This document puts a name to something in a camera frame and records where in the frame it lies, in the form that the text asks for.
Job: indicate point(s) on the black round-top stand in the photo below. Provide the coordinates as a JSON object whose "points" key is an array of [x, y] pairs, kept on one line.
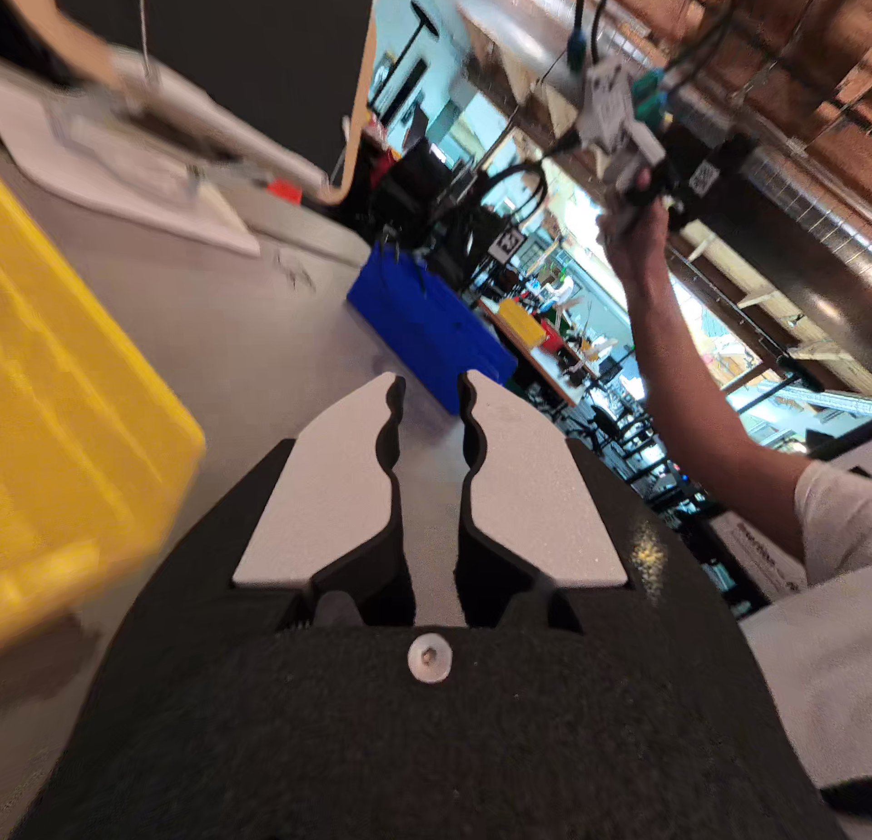
{"points": [[422, 26]]}

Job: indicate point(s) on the white desk stand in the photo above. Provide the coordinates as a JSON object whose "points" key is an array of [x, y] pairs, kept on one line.
{"points": [[136, 172]]}

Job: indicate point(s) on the red bin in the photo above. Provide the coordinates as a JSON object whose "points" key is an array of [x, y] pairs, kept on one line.
{"points": [[553, 336]]}

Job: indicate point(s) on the printed tag sign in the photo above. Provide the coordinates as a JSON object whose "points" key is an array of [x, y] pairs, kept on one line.
{"points": [[507, 245]]}

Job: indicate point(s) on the person's white shirt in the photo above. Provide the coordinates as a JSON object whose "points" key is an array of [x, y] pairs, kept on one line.
{"points": [[831, 649]]}

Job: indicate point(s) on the person's right forearm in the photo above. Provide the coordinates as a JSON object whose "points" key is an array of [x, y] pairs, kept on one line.
{"points": [[695, 404]]}

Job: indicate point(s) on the small red object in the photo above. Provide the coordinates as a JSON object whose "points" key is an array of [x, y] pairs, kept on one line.
{"points": [[284, 190]]}

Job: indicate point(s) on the small yellow bin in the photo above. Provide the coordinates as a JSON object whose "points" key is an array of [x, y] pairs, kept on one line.
{"points": [[521, 322]]}

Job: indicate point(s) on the black panel with wooden rim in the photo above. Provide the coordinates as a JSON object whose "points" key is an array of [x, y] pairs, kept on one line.
{"points": [[238, 49]]}

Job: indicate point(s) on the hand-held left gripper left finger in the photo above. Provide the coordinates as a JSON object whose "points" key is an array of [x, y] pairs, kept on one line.
{"points": [[320, 492]]}

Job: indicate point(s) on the large yellow plastic bin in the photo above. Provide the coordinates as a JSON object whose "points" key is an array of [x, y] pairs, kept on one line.
{"points": [[82, 411]]}

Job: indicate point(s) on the wooden table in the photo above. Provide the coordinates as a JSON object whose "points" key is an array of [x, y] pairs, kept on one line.
{"points": [[545, 366]]}

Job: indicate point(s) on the person's right hand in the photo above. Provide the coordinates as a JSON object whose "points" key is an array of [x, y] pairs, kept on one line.
{"points": [[637, 240]]}

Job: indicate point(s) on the silver ventilation duct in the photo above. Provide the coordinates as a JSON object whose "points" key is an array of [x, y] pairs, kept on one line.
{"points": [[804, 199]]}

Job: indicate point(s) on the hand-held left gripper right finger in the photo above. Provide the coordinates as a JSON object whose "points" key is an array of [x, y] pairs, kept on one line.
{"points": [[538, 506]]}

